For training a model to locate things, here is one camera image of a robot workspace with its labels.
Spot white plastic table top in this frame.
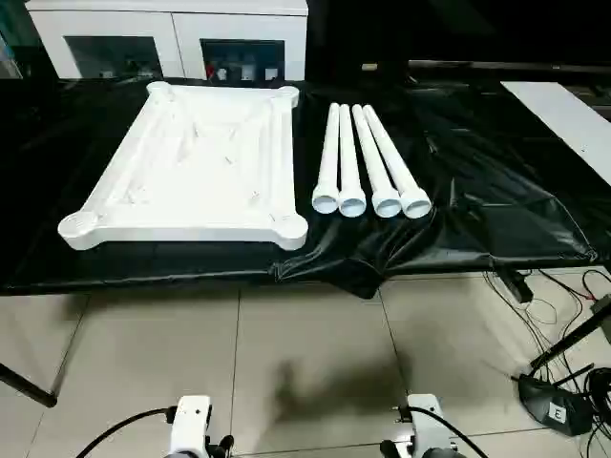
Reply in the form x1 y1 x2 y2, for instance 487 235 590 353
56 80 307 252

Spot white plastic table leg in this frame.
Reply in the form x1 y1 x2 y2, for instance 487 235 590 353
350 104 403 219
362 105 433 220
311 102 342 215
337 104 368 218

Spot black device with letter label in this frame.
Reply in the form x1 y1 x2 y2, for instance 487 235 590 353
516 370 596 436

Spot black tripod leg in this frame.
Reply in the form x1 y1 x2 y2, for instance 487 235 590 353
0 361 58 409

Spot black power adapter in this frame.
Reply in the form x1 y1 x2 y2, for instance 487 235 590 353
497 268 533 304

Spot black work mat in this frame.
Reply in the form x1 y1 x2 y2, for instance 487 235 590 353
0 74 611 300

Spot white side board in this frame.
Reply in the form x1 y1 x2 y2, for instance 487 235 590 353
499 80 611 188

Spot white glass-door cabinet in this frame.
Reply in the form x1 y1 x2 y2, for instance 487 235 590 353
24 0 309 80

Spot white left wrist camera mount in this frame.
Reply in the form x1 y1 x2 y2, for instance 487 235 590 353
168 394 214 458

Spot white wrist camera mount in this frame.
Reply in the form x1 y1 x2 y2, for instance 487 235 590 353
404 392 449 458
168 394 214 458

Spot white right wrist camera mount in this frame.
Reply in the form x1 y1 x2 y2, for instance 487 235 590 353
404 392 449 458

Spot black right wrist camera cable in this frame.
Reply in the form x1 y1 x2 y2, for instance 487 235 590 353
406 405 492 458

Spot black floor cable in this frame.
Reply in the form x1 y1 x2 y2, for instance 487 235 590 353
481 269 560 336

